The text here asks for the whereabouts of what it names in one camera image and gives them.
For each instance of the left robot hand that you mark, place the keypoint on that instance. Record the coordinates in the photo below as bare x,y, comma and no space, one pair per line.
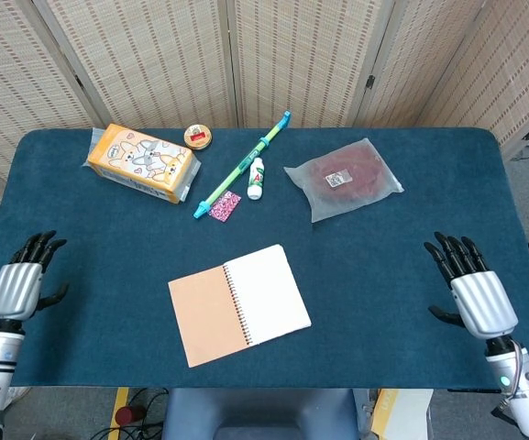
16,289

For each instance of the red cylinder on floor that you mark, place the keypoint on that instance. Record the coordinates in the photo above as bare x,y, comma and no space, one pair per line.
127,414

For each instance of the blue table cloth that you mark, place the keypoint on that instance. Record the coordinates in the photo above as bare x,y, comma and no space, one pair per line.
365,284

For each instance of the small white green bottle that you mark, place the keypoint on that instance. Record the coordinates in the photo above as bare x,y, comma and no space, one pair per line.
256,179

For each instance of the yellow white cardboard box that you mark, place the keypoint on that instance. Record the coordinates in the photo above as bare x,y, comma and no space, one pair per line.
399,412

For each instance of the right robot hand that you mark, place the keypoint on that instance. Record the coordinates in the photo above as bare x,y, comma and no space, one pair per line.
481,298

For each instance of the green blue toy flute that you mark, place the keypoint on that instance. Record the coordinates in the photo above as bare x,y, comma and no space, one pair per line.
242,164

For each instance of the round gold red tin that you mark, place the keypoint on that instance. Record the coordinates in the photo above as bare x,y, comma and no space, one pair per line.
198,136

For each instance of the orange cartoon tissue pack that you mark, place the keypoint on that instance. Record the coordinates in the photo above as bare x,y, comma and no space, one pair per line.
141,162

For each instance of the kraft spiral notebook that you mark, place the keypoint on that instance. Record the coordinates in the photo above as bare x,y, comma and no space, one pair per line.
239,304

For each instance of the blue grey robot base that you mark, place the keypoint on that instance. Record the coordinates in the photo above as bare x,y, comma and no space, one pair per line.
259,414

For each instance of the frosted bag with red item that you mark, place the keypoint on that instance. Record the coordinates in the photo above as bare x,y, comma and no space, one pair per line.
344,178

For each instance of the woven folding screen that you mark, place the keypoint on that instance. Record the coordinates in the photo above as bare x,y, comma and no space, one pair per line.
245,59

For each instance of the pink patterned card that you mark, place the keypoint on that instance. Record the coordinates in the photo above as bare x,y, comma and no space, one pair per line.
225,206

